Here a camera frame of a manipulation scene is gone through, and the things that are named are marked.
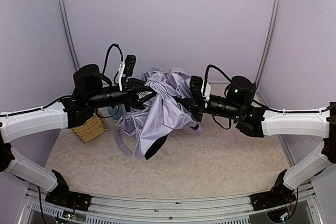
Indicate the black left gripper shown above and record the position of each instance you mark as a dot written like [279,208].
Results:
[130,93]

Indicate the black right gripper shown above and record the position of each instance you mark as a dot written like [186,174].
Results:
[198,106]

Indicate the lilac folding umbrella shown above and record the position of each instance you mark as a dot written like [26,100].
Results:
[143,132]

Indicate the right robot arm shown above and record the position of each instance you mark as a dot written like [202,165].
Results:
[263,121]

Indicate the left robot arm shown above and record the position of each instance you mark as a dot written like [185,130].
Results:
[93,90]

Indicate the woven bamboo tray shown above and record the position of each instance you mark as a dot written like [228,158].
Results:
[91,129]

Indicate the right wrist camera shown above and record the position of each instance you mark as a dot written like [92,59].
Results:
[199,89]

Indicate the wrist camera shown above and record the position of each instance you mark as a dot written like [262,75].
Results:
[199,89]
[126,70]

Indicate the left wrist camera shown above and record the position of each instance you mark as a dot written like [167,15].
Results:
[126,70]

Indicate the right frame post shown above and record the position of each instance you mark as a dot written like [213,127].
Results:
[268,42]

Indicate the aluminium front rail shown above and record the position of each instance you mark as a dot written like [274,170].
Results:
[115,209]

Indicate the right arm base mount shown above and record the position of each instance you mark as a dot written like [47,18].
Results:
[272,198]

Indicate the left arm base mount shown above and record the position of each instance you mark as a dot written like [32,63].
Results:
[69,199]

